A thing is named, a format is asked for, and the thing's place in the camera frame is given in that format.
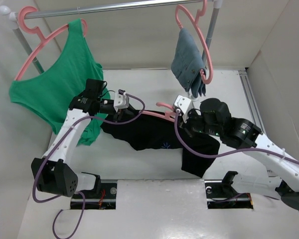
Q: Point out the blue denim shorts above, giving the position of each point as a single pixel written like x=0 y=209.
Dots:
x=187 y=64

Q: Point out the green tank top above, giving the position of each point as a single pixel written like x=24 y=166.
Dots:
x=50 y=94

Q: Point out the pink plastic hanger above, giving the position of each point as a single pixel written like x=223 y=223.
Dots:
x=168 y=114

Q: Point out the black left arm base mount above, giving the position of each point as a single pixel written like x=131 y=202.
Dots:
x=103 y=198

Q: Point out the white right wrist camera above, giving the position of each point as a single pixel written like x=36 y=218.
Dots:
x=184 y=105

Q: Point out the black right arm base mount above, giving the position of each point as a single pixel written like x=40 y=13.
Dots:
x=221 y=195

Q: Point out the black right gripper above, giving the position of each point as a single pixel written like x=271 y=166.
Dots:
x=186 y=126

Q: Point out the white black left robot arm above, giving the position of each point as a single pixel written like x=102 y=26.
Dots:
x=52 y=172

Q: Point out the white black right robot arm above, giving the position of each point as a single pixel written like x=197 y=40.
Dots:
x=213 y=118

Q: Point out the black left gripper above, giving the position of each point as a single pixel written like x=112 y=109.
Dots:
x=125 y=113

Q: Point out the pink hanger with jeans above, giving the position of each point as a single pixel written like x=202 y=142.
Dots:
x=195 y=20

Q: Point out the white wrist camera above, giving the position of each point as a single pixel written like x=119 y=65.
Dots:
x=121 y=100
x=184 y=105

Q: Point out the metal clothes rack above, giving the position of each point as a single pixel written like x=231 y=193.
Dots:
x=33 y=40

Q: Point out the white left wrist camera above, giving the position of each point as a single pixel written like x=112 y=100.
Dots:
x=121 y=100

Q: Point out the black t shirt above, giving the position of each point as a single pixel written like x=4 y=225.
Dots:
x=148 y=132

